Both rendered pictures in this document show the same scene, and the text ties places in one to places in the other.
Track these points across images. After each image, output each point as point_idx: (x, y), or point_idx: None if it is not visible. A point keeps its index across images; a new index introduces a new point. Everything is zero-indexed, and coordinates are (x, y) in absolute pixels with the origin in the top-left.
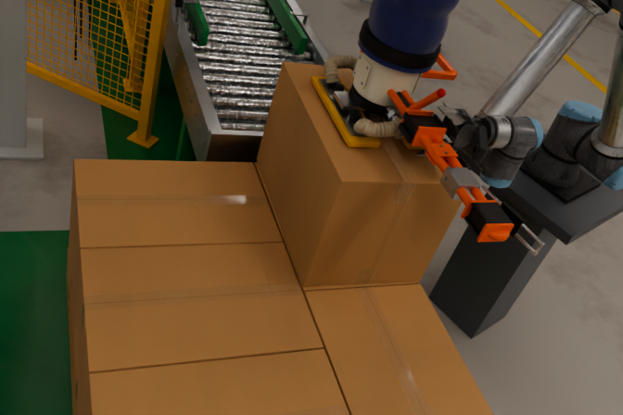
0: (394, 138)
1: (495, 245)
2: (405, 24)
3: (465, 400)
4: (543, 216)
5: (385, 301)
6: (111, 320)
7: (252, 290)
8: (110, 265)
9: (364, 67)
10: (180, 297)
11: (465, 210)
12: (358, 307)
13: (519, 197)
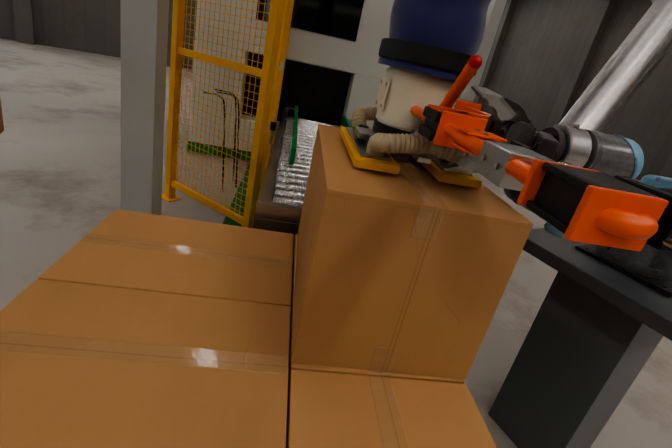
0: (418, 161)
1: (568, 352)
2: (426, 7)
3: None
4: (642, 307)
5: (408, 402)
6: None
7: (217, 357)
8: (53, 300)
9: (384, 86)
10: (107, 351)
11: (528, 184)
12: (364, 404)
13: (600, 283)
